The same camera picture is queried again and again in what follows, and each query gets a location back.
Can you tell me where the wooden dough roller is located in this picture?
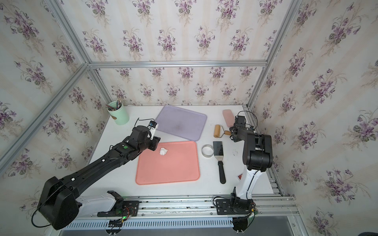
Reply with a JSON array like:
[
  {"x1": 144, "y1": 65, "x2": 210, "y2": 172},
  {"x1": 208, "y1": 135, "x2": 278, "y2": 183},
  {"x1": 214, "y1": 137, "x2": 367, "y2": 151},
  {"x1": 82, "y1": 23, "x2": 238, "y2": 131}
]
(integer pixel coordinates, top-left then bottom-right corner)
[{"x1": 213, "y1": 124, "x2": 231, "y2": 138}]

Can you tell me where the white dough piece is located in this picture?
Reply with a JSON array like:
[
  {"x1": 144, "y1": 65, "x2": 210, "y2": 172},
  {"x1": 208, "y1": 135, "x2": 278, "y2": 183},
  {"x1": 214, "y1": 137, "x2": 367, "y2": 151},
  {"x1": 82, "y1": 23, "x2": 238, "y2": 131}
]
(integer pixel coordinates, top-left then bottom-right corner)
[{"x1": 159, "y1": 148, "x2": 168, "y2": 156}]

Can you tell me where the pink plastic tray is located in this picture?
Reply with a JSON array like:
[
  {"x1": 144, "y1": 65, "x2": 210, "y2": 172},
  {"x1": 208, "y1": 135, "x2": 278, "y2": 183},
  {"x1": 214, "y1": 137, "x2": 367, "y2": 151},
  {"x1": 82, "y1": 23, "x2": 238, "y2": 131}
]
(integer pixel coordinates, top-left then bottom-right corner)
[{"x1": 135, "y1": 141, "x2": 200, "y2": 185}]

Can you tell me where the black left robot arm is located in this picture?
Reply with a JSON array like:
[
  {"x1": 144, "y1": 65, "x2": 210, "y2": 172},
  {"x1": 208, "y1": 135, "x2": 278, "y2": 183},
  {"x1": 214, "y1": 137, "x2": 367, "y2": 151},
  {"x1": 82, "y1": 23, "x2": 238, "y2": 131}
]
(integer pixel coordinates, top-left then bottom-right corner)
[{"x1": 36, "y1": 122, "x2": 160, "y2": 230}]

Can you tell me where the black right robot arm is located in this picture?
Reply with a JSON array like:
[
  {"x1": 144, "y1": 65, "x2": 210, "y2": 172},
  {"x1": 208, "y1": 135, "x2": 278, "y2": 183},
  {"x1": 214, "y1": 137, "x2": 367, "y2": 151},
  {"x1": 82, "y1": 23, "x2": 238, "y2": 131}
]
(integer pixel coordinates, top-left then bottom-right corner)
[{"x1": 230, "y1": 124, "x2": 273, "y2": 200}]

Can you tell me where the pink rectangular case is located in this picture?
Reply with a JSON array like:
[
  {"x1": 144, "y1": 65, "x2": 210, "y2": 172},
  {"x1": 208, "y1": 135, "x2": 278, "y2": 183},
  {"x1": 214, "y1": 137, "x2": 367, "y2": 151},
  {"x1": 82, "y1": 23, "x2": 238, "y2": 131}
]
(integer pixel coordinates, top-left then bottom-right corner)
[{"x1": 222, "y1": 109, "x2": 235, "y2": 128}]

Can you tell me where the green utensil cup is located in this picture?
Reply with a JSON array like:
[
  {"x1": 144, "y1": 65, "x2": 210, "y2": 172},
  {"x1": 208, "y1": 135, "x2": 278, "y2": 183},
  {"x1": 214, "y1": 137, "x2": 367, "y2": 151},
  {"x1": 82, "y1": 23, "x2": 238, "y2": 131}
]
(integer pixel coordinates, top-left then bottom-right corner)
[{"x1": 106, "y1": 100, "x2": 130, "y2": 125}]

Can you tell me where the purple plastic tray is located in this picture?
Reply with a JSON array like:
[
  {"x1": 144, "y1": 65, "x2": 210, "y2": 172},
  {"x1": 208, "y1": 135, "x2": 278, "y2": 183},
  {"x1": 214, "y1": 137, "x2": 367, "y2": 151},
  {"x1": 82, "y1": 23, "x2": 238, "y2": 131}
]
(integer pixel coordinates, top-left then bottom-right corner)
[{"x1": 155, "y1": 105, "x2": 207, "y2": 141}]

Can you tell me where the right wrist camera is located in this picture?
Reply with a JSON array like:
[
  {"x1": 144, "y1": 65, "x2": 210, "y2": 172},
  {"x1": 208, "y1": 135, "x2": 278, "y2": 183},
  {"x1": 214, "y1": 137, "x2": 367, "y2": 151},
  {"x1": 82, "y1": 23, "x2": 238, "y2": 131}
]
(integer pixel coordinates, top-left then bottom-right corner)
[{"x1": 234, "y1": 116, "x2": 247, "y2": 127}]

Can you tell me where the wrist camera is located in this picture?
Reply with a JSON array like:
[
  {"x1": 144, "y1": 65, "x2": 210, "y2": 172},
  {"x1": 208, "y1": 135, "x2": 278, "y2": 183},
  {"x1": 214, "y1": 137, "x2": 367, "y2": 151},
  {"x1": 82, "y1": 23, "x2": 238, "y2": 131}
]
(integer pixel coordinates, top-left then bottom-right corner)
[
  {"x1": 234, "y1": 116, "x2": 247, "y2": 127},
  {"x1": 147, "y1": 120, "x2": 158, "y2": 140}
]

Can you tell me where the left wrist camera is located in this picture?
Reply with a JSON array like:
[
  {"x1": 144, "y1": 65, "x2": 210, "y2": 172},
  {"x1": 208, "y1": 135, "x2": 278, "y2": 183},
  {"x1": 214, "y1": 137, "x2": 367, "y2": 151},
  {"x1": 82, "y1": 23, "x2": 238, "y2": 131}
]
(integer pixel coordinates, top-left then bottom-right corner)
[{"x1": 147, "y1": 120, "x2": 158, "y2": 140}]

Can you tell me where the black handled metal scraper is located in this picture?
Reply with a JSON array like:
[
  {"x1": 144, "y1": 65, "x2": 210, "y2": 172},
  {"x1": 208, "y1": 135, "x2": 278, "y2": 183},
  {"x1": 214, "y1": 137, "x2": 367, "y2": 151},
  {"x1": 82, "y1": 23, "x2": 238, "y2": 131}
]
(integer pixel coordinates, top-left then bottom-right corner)
[{"x1": 213, "y1": 141, "x2": 226, "y2": 184}]

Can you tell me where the metal ring cutter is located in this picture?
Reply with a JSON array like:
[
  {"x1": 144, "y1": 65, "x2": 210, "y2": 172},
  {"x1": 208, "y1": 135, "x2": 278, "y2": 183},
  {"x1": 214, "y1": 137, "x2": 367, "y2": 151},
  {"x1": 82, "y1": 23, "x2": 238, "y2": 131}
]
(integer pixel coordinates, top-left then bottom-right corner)
[{"x1": 201, "y1": 145, "x2": 214, "y2": 158}]

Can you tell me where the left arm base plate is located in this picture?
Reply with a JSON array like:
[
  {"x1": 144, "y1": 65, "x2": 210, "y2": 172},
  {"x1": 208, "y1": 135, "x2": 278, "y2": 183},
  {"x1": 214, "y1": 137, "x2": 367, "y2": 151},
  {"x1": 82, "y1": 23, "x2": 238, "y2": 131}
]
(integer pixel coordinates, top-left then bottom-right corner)
[{"x1": 97, "y1": 190, "x2": 139, "y2": 217}]

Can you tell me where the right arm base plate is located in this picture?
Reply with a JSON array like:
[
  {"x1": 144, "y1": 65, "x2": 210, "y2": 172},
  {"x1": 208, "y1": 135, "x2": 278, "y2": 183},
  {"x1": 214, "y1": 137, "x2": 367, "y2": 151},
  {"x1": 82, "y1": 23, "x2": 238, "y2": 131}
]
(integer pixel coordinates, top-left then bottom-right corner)
[{"x1": 212, "y1": 195, "x2": 256, "y2": 215}]

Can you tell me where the aluminium frame rail front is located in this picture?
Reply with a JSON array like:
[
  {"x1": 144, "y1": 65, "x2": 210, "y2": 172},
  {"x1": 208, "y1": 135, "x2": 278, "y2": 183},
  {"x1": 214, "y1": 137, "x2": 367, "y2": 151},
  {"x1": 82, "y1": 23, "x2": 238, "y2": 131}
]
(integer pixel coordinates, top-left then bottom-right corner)
[{"x1": 53, "y1": 194, "x2": 299, "y2": 220}]

